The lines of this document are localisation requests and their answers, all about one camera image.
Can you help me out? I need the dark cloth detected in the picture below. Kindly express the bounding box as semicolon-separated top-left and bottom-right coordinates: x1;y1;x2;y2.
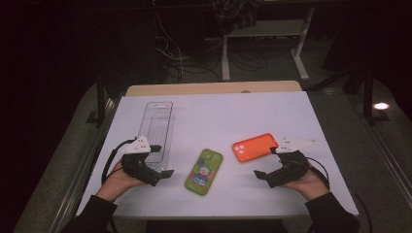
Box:
210;0;263;35

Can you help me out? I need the green cartoon phone case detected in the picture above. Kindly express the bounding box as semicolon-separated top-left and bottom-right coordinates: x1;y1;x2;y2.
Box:
184;148;224;197

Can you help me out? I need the white desk frame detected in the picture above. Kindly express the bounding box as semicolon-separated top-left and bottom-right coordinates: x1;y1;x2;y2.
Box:
222;6;315;82

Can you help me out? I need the person's left hand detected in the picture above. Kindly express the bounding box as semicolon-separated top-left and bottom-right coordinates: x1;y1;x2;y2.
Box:
95;160;146;203

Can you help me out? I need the person's right hand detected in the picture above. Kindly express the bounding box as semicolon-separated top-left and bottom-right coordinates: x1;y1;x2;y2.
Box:
280;164;329;202

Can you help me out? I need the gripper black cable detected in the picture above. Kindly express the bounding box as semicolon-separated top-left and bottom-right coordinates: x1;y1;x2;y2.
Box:
305;156;330;192
101;137;139;185

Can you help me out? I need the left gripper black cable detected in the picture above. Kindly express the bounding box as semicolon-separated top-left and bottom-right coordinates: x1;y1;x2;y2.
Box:
101;137;139;185

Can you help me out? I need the orange phone case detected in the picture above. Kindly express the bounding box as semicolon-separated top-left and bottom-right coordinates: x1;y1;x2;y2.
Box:
231;132;280;163

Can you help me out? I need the clear plastic tray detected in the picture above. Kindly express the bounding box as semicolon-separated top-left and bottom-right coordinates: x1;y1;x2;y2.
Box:
137;101;176;173

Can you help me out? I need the black metal stand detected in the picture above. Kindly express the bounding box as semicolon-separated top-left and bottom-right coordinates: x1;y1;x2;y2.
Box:
86;72;116;127
307;61;392;125

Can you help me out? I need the tangle of floor cables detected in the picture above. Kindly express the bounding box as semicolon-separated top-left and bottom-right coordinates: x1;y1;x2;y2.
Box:
152;0;224;83

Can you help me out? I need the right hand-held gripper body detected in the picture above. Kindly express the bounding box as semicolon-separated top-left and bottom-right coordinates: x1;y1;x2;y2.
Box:
265;137;318;189

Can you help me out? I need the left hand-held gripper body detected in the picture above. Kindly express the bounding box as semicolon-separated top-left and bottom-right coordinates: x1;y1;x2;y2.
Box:
120;135;162;187

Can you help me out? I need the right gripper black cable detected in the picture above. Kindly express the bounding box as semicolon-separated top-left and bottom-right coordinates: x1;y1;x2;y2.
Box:
305;156;330;192

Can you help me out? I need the black floor cable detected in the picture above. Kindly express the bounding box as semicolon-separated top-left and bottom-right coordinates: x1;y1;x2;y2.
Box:
351;190;373;233

